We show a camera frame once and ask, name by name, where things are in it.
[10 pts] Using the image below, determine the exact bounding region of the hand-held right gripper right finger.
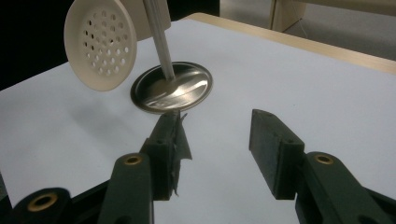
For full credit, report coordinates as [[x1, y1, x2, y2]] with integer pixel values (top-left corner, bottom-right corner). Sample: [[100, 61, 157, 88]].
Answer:
[[248, 108, 394, 224]]

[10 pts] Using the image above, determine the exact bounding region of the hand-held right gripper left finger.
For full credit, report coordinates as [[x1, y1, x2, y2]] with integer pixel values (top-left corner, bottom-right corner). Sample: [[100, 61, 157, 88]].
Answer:
[[96, 108, 192, 224]]

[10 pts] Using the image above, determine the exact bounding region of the metal utensil rack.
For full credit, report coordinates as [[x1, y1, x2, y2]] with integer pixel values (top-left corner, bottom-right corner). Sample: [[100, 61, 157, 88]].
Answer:
[[130, 0, 215, 115]]

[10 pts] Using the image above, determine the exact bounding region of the beige perforated skimmer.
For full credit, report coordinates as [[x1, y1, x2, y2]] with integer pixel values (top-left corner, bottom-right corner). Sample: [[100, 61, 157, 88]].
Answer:
[[64, 0, 138, 92]]

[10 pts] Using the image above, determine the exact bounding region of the white table sheet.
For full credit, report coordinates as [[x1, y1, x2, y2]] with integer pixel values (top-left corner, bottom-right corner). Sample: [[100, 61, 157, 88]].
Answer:
[[0, 18, 396, 224]]

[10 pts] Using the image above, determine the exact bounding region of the beige wooden furniture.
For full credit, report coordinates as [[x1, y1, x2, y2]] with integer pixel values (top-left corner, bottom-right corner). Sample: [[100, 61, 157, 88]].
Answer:
[[269, 0, 396, 33]]

